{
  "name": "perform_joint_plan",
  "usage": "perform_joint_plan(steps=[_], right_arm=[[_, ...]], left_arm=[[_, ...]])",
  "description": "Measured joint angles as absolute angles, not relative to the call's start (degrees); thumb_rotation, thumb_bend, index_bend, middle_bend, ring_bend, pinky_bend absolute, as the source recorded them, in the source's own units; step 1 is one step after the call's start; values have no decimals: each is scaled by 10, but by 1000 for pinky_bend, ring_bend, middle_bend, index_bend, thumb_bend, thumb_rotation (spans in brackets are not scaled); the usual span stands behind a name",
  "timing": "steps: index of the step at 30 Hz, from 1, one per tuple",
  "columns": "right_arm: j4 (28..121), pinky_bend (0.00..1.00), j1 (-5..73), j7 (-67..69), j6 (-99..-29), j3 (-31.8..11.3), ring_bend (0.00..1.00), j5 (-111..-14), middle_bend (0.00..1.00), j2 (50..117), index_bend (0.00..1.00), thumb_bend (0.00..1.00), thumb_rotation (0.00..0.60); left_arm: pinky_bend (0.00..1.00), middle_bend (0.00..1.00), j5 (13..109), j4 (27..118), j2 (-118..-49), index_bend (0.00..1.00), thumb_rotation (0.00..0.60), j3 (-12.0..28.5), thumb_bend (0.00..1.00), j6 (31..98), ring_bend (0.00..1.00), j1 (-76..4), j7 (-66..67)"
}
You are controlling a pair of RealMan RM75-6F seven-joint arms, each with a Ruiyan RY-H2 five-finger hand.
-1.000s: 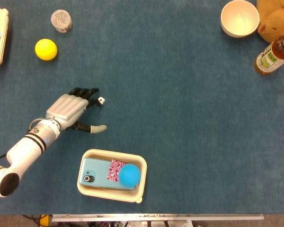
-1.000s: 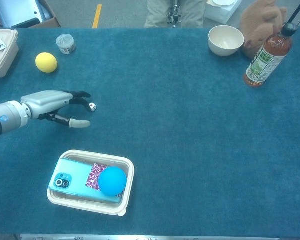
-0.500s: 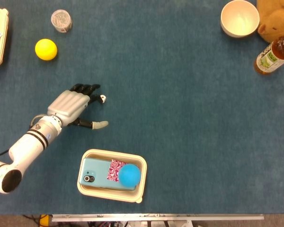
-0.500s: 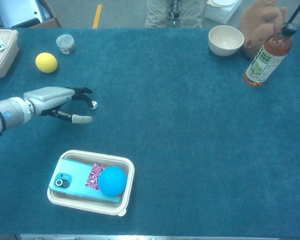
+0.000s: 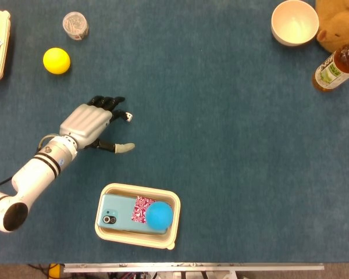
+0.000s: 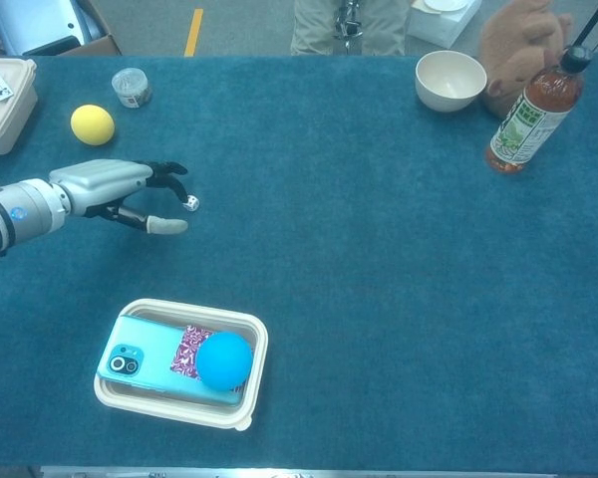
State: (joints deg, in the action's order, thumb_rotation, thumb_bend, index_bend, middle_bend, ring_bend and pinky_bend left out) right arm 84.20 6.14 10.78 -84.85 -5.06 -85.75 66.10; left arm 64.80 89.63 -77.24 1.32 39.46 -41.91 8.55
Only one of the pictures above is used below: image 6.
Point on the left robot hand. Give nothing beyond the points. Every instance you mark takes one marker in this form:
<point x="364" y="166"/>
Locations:
<point x="99" y="181"/>

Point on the white die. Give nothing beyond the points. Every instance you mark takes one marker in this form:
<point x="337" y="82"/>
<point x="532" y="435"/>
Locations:
<point x="192" y="203"/>

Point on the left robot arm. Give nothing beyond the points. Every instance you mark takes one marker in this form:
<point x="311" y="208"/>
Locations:
<point x="25" y="211"/>

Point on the yellow foam ball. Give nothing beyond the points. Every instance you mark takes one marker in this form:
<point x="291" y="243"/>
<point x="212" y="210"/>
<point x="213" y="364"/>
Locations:
<point x="92" y="125"/>

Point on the clear plastic jar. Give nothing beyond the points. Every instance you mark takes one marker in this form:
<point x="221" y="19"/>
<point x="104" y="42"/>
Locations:
<point x="131" y="88"/>

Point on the cream tray holding playing card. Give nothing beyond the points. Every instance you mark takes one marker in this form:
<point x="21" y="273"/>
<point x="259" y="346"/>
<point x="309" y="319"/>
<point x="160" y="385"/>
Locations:
<point x="5" y="129"/>

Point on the cardboard box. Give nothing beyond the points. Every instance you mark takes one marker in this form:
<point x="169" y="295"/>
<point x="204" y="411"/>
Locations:
<point x="99" y="46"/>

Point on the grey device in box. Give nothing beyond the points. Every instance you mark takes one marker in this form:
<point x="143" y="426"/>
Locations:
<point x="35" y="22"/>

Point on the light blue smartphone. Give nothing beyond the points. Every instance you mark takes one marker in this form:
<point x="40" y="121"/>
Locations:
<point x="149" y="348"/>

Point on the red patterned card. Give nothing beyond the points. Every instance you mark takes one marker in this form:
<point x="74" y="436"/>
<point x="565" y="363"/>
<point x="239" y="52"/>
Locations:
<point x="185" y="353"/>

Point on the blue foam ball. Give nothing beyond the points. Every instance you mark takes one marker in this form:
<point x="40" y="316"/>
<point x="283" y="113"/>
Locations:
<point x="224" y="361"/>

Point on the cream tray holding phone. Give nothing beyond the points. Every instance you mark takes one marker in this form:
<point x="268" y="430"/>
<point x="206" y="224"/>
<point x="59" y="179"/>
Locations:
<point x="256" y="358"/>

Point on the person in beige trousers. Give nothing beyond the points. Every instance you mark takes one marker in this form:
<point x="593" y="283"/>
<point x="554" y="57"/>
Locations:
<point x="314" y="30"/>

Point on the blue felt table cloth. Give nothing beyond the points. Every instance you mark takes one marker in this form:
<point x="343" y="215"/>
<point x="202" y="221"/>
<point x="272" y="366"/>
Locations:
<point x="354" y="249"/>

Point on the hanging key bunch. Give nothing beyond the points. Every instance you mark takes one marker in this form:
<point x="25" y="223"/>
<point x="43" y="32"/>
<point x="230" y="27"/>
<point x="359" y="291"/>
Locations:
<point x="346" y="25"/>

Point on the cream bowl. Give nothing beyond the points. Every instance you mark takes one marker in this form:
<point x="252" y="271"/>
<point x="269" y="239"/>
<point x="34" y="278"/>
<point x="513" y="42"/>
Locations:
<point x="449" y="82"/>

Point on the white box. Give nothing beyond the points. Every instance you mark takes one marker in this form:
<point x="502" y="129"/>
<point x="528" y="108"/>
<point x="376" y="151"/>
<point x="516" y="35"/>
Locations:
<point x="448" y="27"/>

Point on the white plate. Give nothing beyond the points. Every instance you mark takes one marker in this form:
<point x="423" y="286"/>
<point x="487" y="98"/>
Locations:
<point x="444" y="5"/>

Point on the tea bottle with green label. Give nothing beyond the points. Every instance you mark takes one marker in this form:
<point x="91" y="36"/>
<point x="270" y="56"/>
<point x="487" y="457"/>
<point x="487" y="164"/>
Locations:
<point x="533" y="114"/>

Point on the brown plush toy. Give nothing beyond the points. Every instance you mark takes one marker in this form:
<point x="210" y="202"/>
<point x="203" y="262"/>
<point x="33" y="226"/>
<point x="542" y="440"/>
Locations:
<point x="518" y="45"/>

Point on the black rod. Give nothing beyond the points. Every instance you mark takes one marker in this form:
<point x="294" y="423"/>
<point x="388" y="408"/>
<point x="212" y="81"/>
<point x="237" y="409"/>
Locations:
<point x="594" y="22"/>

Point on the metal table edge rail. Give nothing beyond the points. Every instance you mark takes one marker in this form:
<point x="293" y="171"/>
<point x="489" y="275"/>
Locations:
<point x="279" y="473"/>

